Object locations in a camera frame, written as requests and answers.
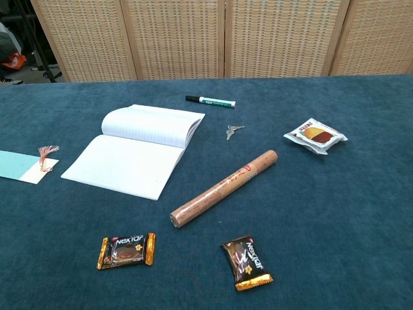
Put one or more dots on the dark blue table cloth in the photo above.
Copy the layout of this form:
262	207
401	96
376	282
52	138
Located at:
322	210

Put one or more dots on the black tripod stand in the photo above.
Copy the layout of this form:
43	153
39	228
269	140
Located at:
36	48

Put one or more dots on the wooden rattan folding screen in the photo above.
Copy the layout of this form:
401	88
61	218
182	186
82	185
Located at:
177	38

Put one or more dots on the white cake snack packet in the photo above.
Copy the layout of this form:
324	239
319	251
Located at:
316	135

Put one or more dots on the orange bag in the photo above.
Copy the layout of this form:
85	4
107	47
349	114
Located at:
14	61

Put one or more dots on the black gold Nextar packet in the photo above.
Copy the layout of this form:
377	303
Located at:
126	252
246	261

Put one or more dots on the blue bookmark with pink tassel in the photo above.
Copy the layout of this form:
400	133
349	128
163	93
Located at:
13	164

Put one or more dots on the open white notebook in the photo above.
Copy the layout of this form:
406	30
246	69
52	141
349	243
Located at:
129	161

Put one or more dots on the brown paper roll tube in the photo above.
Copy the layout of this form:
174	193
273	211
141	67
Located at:
222	189

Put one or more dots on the white marker with black cap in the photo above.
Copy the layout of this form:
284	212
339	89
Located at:
213	102

